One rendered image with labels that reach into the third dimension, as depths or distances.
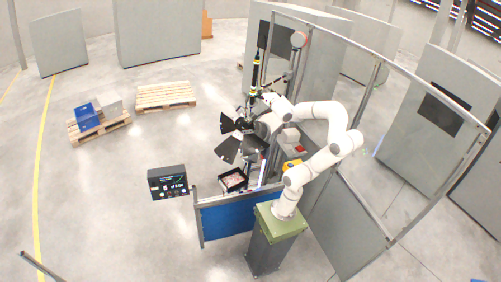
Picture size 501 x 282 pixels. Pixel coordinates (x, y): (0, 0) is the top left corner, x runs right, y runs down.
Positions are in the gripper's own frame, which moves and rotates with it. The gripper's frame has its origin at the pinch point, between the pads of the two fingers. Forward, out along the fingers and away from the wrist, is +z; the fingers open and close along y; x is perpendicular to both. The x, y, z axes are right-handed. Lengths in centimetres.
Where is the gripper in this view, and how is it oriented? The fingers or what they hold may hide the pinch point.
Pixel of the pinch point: (265, 91)
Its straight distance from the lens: 150.6
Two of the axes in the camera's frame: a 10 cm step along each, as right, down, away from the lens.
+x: 1.1, -7.7, -6.3
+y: 9.3, -1.4, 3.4
